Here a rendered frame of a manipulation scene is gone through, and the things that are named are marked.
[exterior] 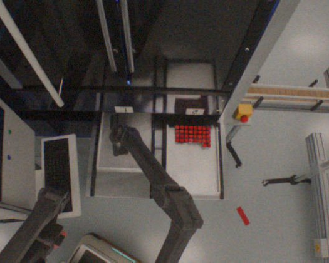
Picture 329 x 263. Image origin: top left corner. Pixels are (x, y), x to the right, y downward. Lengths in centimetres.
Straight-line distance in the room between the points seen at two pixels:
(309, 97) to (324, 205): 74
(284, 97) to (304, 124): 122
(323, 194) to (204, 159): 93
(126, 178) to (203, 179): 37
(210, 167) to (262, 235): 112
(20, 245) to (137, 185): 72
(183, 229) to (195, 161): 69
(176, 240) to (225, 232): 151
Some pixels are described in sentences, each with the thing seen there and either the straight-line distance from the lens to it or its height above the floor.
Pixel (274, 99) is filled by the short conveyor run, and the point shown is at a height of 93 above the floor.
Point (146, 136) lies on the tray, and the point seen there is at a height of 88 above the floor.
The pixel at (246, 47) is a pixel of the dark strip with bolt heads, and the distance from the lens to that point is 95.
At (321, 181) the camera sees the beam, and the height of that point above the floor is 55.
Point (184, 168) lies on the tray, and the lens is 137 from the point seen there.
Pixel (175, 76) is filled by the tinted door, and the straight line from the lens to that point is 107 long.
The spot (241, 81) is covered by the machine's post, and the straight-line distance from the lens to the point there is 111.
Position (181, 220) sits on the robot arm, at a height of 147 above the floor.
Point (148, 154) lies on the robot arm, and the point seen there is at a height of 132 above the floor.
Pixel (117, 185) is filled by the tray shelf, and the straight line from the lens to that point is 136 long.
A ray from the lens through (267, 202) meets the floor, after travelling 240.
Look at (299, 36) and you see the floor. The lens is 339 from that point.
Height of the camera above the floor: 220
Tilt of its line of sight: 68 degrees down
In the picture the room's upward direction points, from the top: 6 degrees clockwise
